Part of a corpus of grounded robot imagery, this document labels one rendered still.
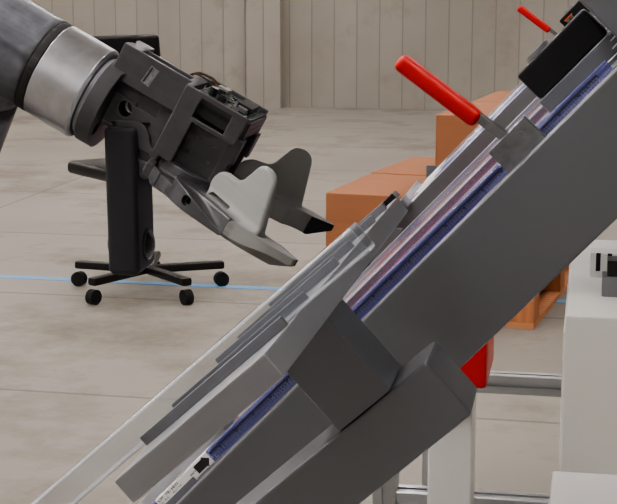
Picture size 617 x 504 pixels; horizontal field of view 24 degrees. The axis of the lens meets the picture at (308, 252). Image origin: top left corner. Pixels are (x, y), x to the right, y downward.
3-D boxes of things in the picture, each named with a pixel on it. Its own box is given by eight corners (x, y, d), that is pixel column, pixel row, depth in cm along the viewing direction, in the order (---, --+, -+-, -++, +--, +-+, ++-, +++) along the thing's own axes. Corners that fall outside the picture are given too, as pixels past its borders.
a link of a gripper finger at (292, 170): (360, 178, 115) (265, 138, 111) (325, 241, 117) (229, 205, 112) (346, 163, 118) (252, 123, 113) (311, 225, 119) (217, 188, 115)
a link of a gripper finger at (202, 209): (215, 214, 102) (150, 155, 108) (205, 233, 102) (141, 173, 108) (261, 225, 106) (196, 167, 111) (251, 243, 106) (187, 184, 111)
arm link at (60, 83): (11, 116, 108) (51, 107, 116) (63, 147, 108) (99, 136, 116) (55, 27, 106) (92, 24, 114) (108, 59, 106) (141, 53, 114)
